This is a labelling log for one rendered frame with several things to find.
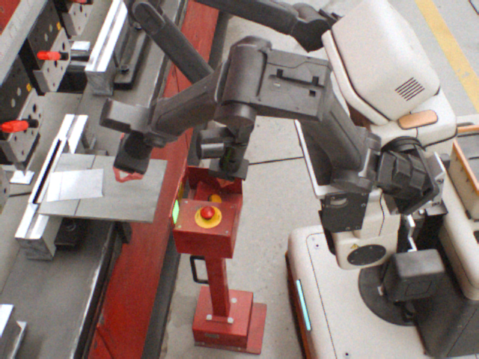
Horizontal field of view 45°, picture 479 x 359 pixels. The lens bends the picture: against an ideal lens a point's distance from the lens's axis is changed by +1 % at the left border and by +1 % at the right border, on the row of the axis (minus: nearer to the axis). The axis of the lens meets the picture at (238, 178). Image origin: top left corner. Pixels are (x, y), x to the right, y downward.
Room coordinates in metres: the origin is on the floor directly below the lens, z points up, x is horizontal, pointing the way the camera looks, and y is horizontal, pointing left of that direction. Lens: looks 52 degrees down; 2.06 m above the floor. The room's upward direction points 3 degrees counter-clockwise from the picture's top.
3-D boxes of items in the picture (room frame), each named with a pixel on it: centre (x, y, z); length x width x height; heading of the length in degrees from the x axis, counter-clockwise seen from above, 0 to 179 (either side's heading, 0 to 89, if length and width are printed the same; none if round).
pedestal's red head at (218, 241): (0.94, 0.09, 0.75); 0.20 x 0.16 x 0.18; 168
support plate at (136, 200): (0.85, 0.31, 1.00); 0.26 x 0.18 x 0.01; 81
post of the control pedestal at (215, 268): (0.94, 0.09, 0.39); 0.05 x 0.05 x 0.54; 78
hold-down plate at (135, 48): (1.46, 0.31, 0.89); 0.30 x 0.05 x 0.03; 171
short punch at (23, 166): (0.87, 0.46, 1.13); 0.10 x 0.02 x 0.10; 171
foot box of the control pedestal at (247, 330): (0.93, 0.06, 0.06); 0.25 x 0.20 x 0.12; 78
